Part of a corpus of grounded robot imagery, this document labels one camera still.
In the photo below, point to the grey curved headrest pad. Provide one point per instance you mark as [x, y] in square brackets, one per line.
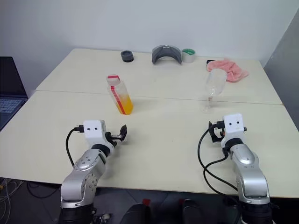
[167, 54]

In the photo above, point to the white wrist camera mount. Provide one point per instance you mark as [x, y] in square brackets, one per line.
[93, 130]
[233, 126]

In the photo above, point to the pink cloth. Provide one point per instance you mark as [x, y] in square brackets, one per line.
[231, 68]

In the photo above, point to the tape roll with green core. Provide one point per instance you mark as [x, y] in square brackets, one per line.
[188, 57]

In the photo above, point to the grey partition panel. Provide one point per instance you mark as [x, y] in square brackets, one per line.
[285, 70]

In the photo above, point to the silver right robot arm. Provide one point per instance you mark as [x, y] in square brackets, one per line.
[250, 172]

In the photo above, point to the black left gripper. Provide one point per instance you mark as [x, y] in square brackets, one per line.
[109, 136]

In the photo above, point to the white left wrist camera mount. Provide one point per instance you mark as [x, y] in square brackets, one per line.
[93, 130]

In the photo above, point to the small black object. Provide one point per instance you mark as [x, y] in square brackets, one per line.
[208, 62]

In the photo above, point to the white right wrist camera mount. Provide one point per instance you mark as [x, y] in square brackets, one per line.
[233, 126]

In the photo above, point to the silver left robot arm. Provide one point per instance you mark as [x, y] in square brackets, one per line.
[84, 172]

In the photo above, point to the bottle with orange liquid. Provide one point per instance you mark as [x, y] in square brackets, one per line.
[125, 102]

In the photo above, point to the white bottle cap red tape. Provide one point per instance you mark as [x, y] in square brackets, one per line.
[113, 79]

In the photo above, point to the dark laptop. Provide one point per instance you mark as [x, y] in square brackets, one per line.
[9, 79]

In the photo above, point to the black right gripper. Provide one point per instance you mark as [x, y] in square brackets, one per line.
[223, 137]

